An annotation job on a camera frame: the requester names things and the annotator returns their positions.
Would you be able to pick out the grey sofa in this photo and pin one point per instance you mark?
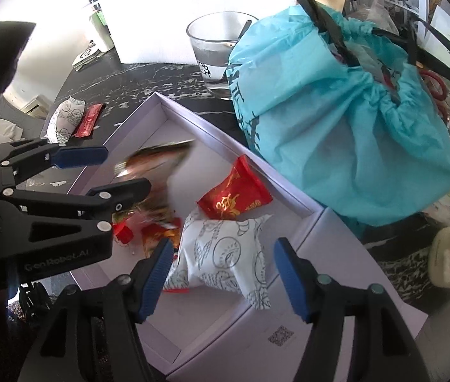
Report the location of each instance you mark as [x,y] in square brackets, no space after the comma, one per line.
[18,113]

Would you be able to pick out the glass of water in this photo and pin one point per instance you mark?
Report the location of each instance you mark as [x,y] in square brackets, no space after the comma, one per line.
[213,55]

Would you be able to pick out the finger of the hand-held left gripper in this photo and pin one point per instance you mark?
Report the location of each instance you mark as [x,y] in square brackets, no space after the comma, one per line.
[77,156]
[121,195]

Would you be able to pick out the white dial device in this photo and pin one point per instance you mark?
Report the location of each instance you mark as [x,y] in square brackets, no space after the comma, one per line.
[85,56]

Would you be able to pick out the red candy packet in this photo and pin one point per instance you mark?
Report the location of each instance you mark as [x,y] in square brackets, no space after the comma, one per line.
[232,197]

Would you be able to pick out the brown gold snack packet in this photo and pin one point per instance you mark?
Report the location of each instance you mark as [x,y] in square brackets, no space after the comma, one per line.
[157,159]

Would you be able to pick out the lavender cardboard box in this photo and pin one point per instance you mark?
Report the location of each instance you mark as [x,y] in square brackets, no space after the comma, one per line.
[225,326]

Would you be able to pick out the white patterned snack packet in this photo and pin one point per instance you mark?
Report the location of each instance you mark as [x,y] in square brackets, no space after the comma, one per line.
[66,121]
[225,254]

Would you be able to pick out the small red candy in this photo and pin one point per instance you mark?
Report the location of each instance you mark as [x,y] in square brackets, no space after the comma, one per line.
[123,232]

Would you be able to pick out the white cloth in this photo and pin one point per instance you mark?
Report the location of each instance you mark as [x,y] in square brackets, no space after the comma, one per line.
[6,131]

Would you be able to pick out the red orange snack packet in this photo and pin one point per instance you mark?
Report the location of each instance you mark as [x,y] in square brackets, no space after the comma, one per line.
[161,232]

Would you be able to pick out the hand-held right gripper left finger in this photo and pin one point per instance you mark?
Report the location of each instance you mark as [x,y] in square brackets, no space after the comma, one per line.
[155,282]

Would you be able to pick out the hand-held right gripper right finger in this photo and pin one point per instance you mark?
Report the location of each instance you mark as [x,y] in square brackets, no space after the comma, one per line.
[292,282]

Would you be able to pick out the red stick packet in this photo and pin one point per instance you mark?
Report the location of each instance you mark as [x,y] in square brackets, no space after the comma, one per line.
[89,121]

